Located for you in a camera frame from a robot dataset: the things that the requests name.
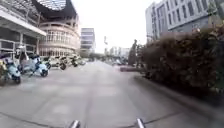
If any distant pale tower building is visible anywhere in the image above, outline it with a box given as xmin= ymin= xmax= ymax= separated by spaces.
xmin=79 ymin=27 xmax=97 ymax=56

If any robot's own part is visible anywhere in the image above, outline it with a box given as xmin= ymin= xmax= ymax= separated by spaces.
xmin=68 ymin=119 xmax=81 ymax=128
xmin=135 ymin=118 xmax=146 ymax=128

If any slim conical tree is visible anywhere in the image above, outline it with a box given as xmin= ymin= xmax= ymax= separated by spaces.
xmin=128 ymin=39 xmax=139 ymax=66

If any grey paved road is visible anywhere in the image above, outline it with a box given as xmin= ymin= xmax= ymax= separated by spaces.
xmin=0 ymin=59 xmax=224 ymax=128

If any building with flat canopy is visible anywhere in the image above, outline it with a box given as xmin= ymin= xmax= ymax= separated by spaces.
xmin=0 ymin=0 xmax=48 ymax=60

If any building with curved glass roof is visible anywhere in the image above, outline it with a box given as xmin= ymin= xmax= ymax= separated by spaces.
xmin=31 ymin=0 xmax=82 ymax=58

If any dark green hedge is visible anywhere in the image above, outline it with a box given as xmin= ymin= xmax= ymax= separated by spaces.
xmin=138 ymin=24 xmax=224 ymax=98

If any row of parked scooters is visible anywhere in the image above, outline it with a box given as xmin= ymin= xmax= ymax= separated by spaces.
xmin=0 ymin=52 xmax=88 ymax=85

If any grey multi-storey building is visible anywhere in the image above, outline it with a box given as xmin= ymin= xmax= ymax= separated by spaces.
xmin=145 ymin=0 xmax=224 ymax=43

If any grey kerb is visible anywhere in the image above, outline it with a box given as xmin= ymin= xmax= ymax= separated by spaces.
xmin=133 ymin=74 xmax=224 ymax=122

